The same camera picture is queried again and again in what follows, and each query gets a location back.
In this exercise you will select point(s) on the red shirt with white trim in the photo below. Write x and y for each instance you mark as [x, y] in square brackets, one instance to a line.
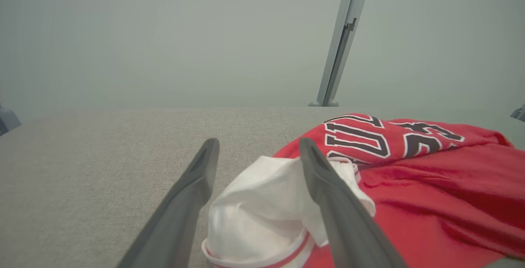
[443, 194]

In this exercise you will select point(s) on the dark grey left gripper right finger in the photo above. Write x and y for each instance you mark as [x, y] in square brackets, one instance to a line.
[348, 227]

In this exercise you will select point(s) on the grey metal partition post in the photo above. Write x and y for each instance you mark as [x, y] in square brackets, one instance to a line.
[344, 34]

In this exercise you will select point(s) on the grey metal frame leg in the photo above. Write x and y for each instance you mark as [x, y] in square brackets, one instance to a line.
[520, 113]

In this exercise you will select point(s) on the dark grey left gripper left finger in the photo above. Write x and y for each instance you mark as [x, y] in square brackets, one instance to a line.
[176, 219]

